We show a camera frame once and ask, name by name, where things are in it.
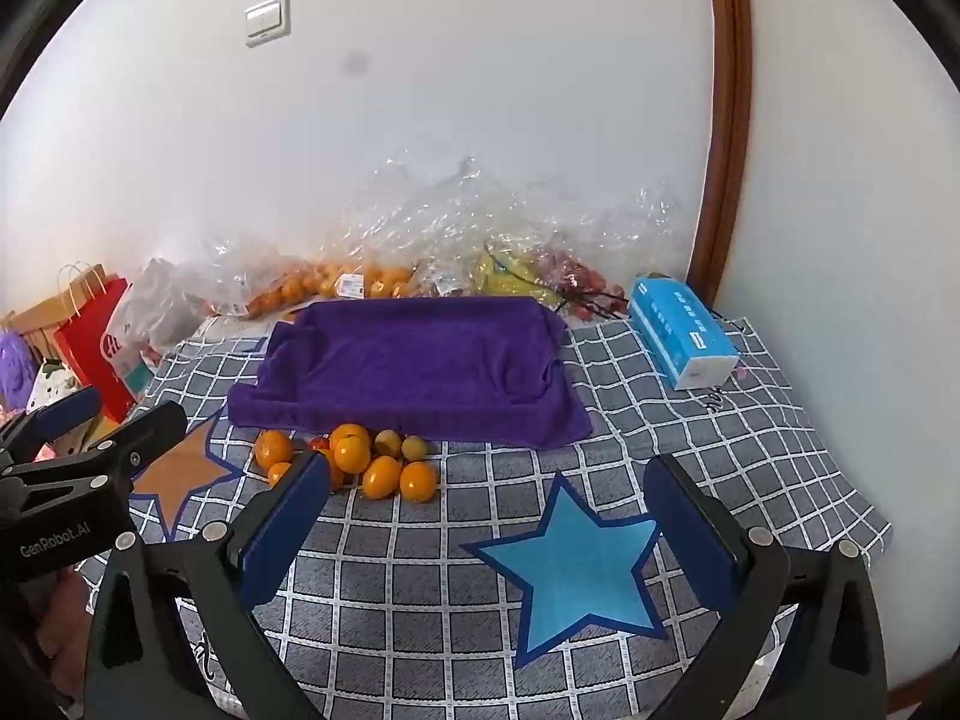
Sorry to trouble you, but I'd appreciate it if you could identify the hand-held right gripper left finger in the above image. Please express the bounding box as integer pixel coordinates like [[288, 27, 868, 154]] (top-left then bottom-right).
[[82, 450, 335, 720]]

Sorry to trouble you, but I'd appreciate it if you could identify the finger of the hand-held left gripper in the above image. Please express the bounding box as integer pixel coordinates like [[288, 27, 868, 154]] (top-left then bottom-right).
[[0, 401, 188, 500], [0, 388, 102, 466]]

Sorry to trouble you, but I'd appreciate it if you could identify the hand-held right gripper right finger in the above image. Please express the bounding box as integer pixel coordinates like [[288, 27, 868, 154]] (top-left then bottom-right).
[[643, 454, 890, 720]]

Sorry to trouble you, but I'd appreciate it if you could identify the oval orange citrus fruit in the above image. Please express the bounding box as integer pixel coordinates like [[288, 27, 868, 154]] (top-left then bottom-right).
[[361, 456, 403, 500], [399, 461, 440, 503]]

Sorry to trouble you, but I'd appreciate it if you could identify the person's left hand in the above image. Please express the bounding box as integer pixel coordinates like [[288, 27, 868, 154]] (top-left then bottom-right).
[[34, 566, 102, 698]]

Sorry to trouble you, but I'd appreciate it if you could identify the white floral bag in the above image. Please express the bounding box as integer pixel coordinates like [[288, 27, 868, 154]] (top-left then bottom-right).
[[26, 360, 83, 413]]

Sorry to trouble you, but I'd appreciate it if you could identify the red paper bag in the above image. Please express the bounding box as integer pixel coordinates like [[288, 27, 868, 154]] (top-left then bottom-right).
[[52, 262, 151, 421]]

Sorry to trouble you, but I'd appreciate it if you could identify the purple plush toy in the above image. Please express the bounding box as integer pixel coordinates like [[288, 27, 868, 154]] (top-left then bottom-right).
[[0, 330, 38, 421]]

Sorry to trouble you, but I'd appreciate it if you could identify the brown paper bag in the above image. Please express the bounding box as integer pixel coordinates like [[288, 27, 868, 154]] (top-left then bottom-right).
[[0, 262, 106, 346]]

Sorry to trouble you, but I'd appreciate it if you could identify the white plastic bag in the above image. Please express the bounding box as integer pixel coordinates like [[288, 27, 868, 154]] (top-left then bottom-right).
[[124, 259, 218, 368]]

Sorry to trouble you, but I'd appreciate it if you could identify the grey checked star blanket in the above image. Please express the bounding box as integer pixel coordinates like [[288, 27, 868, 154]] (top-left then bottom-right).
[[75, 311, 893, 720]]

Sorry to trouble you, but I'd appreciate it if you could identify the blue tissue pack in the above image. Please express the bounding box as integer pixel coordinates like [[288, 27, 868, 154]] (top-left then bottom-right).
[[627, 276, 742, 391]]

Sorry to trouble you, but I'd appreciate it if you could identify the clear bag of tangerines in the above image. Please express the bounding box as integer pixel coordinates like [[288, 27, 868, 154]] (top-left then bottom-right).
[[199, 255, 323, 320]]

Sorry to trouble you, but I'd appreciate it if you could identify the purple towel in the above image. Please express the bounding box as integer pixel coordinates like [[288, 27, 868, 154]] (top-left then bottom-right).
[[227, 296, 593, 451]]

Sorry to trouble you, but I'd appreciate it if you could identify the clear bag of small oranges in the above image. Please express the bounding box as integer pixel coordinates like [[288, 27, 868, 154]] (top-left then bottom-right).
[[315, 251, 421, 301]]

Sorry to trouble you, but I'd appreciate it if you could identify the clear bag of yellow fruit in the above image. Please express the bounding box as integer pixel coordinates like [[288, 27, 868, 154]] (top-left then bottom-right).
[[472, 240, 571, 308]]

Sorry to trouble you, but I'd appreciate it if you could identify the thin black cable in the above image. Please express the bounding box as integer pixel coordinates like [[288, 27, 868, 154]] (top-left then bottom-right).
[[555, 270, 751, 331]]

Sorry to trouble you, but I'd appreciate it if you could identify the white light switch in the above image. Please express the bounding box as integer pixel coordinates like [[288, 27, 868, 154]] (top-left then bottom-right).
[[244, 0, 292, 48]]

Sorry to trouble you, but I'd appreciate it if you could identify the brown wooden door frame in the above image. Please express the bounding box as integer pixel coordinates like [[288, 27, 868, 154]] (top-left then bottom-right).
[[686, 0, 753, 293]]

